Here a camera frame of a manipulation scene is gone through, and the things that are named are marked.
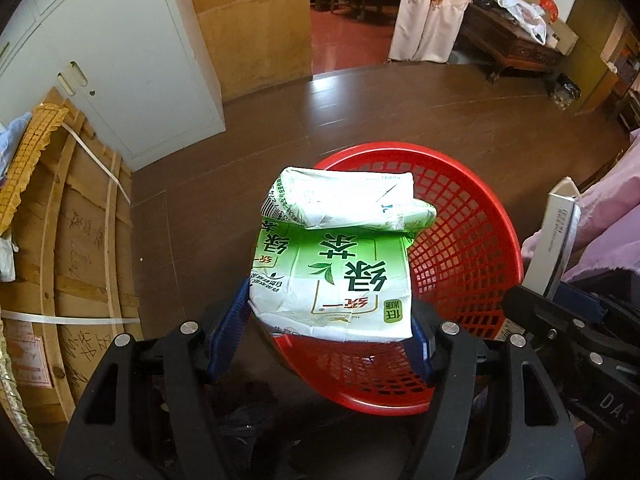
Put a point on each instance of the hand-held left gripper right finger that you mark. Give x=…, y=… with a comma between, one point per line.
x=422, y=347

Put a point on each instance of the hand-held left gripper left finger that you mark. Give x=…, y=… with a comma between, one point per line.
x=230, y=335

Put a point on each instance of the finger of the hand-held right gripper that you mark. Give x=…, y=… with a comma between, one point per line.
x=530, y=310
x=585, y=305

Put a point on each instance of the grey cardboard box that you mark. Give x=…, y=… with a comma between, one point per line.
x=552, y=240

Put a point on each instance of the red plastic basket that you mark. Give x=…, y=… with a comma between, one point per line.
x=465, y=240

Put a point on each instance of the green tea carton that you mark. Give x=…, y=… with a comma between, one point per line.
x=340, y=285

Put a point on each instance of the pink fuzzy cloth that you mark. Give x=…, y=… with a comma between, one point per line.
x=610, y=210

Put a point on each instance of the wooden crate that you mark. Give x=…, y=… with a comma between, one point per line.
x=85, y=240

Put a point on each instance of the wooden shelf cabinet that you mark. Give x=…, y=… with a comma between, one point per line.
x=627, y=105

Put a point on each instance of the yellow fringed cloth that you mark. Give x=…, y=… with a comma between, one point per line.
x=35, y=145

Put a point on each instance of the dark wooden sideboard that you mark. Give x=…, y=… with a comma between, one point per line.
x=505, y=35

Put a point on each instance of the white metal cabinet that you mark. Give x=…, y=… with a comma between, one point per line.
x=125, y=60

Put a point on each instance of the blue cloth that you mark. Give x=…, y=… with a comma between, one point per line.
x=11, y=135

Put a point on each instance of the white crumpled plastic bag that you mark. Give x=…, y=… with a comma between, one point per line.
x=522, y=10

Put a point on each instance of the floral curtain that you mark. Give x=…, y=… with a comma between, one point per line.
x=425, y=10

